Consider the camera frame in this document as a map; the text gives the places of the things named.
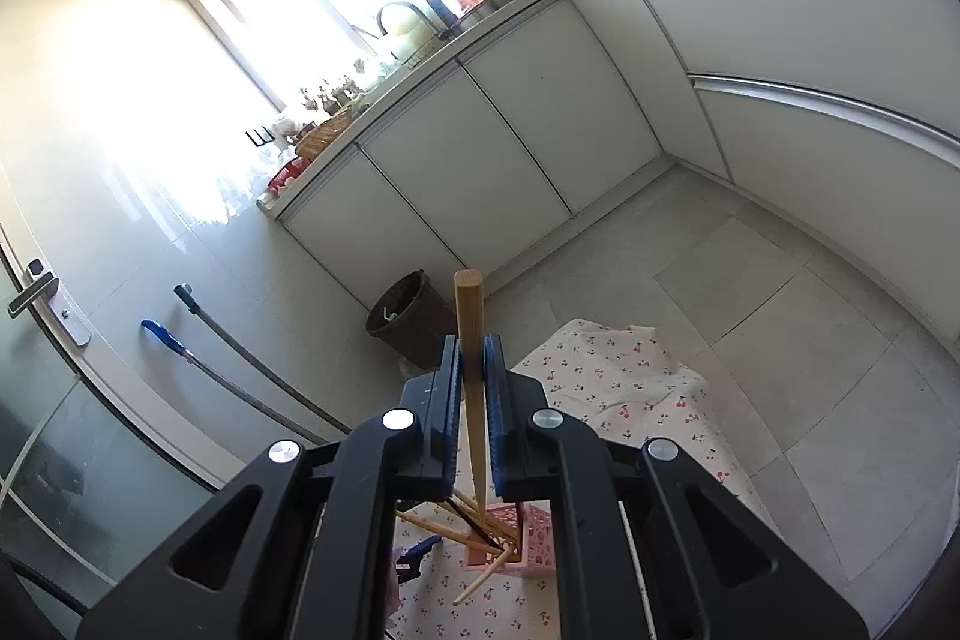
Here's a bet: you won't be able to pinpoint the curved kitchen faucet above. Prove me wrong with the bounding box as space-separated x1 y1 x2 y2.
375 1 451 41

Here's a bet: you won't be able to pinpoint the metal door handle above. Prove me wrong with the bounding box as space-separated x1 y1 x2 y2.
7 261 91 347

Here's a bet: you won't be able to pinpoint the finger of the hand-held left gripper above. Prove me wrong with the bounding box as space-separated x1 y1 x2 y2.
395 535 443 585

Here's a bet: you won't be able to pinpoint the wooden chopstick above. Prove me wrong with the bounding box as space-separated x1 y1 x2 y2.
453 268 497 540
453 539 520 606
395 509 485 547

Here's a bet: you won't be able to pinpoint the black cable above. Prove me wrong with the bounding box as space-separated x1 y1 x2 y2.
0 554 95 622

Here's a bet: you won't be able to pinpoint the dark trash bin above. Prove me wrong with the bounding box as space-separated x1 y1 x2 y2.
366 269 460 369

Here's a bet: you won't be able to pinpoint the blue grip mop handle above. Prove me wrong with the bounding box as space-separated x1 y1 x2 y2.
140 319 327 447

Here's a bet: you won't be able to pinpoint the cherry print tablecloth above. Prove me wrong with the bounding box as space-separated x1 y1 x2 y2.
386 317 785 640

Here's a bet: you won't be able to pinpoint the wicker basket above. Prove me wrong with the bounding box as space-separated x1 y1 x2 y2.
295 111 353 157

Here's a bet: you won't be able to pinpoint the row of small bottles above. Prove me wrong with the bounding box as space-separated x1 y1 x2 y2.
296 76 370 113

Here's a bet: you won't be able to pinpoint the steel cooking pot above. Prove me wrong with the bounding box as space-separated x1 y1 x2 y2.
457 0 518 22

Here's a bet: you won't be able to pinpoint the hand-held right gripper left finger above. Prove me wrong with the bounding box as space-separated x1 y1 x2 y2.
75 334 462 640

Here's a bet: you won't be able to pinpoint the white kitchen base cabinets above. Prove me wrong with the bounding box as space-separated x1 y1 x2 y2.
259 0 676 296
551 0 960 251

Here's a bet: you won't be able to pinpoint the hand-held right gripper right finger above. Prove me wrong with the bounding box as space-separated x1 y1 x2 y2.
484 332 871 640

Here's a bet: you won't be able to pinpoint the red plastic basket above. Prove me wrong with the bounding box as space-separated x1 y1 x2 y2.
268 156 312 191

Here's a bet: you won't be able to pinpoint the grey mop handle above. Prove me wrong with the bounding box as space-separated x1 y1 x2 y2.
174 284 353 431

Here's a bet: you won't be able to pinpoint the black chopstick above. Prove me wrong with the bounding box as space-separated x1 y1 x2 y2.
446 497 507 551

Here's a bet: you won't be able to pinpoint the pink perforated basket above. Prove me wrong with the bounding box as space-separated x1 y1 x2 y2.
461 501 560 573

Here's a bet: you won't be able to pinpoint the frosted glass door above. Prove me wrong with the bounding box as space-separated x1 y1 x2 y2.
0 220 226 611

